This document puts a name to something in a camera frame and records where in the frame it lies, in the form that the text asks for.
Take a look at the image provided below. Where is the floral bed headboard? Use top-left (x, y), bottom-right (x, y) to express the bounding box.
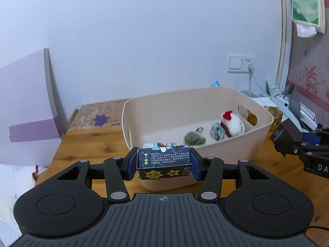
top-left (276, 0), bottom-right (329, 132)

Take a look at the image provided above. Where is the small red white item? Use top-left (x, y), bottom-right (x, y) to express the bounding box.
top-left (32, 164), bottom-right (48, 184)

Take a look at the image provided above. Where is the dark brown small box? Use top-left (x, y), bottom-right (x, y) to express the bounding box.
top-left (270, 119), bottom-right (304, 158)

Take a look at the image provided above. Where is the beige plastic storage bin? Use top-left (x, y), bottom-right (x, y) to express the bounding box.
top-left (121, 86), bottom-right (274, 192)

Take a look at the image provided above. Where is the white paper sheet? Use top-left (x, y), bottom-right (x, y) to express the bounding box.
top-left (256, 97), bottom-right (277, 108)

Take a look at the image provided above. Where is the floral patterned cabinet top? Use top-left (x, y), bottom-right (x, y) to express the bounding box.
top-left (67, 99), bottom-right (129, 132)

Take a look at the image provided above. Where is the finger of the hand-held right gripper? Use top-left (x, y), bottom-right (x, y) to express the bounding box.
top-left (273, 138), bottom-right (312, 160)
top-left (302, 127), bottom-right (329, 145)

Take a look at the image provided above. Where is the white wall switch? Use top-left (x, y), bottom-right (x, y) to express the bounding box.
top-left (227, 53), bottom-right (243, 74)

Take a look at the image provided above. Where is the green tissue box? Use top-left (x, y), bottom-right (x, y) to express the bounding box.
top-left (290, 0), bottom-right (326, 38)

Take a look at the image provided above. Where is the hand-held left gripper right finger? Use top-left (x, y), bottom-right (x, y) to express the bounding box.
top-left (189, 147), bottom-right (271, 203)

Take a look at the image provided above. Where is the colourful cartoon card box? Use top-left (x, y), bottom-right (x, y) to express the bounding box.
top-left (151, 141), bottom-right (178, 148)

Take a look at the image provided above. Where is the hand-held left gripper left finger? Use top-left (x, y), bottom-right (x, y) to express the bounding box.
top-left (55, 147), bottom-right (139, 203)

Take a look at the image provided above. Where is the gold packaging box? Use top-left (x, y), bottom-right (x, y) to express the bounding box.
top-left (246, 105), bottom-right (284, 126)

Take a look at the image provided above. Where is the white plug with cable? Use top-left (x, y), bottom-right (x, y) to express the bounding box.
top-left (247, 63), bottom-right (268, 96)

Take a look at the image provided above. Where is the grey strap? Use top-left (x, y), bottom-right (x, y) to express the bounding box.
top-left (285, 84), bottom-right (302, 119)

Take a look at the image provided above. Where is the white handheld device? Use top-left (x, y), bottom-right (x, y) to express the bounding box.
top-left (276, 95), bottom-right (318, 131)

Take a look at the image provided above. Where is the white wall socket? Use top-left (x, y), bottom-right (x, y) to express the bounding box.
top-left (242, 55), bottom-right (256, 74)

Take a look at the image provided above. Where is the black holographic small box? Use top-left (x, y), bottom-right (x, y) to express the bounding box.
top-left (137, 145), bottom-right (193, 181)

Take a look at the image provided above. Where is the white printed bedding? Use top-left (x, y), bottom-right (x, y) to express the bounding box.
top-left (0, 163), bottom-right (48, 238)

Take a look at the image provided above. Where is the green plaid cloth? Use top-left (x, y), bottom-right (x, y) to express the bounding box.
top-left (210, 122), bottom-right (227, 141)

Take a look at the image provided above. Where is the white purple leaning board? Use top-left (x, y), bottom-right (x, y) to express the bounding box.
top-left (0, 48), bottom-right (66, 167)

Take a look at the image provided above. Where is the white red plush cat toy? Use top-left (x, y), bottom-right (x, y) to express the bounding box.
top-left (220, 110), bottom-right (245, 137)

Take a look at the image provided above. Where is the green dried herbs bag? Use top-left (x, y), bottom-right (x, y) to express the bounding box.
top-left (183, 127), bottom-right (206, 145)

